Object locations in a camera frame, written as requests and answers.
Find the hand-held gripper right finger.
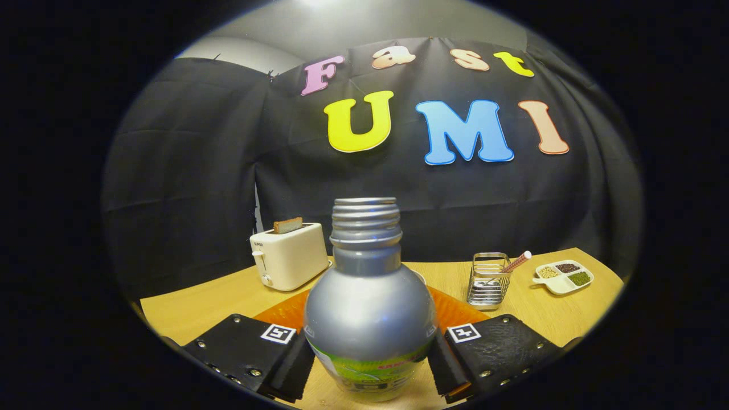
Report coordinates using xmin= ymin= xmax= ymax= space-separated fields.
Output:
xmin=427 ymin=286 xmax=579 ymax=405

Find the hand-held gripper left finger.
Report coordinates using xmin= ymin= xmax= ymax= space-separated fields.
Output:
xmin=165 ymin=289 xmax=317 ymax=404

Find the silver bottle with green label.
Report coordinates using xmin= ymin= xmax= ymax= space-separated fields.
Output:
xmin=303 ymin=197 xmax=439 ymax=403

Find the wooden table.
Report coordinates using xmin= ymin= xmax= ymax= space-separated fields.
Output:
xmin=140 ymin=247 xmax=625 ymax=410

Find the striped straw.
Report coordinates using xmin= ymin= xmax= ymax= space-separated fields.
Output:
xmin=501 ymin=251 xmax=533 ymax=274

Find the white divided dish of beans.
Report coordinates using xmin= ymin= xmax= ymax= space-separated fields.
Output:
xmin=533 ymin=260 xmax=595 ymax=296

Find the cream toaster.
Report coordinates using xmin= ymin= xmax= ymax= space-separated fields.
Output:
xmin=249 ymin=222 xmax=331 ymax=292

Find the black backdrop cloth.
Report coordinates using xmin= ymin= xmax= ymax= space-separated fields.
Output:
xmin=101 ymin=37 xmax=644 ymax=297

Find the metal wire basket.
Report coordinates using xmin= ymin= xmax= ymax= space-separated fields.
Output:
xmin=466 ymin=252 xmax=512 ymax=311

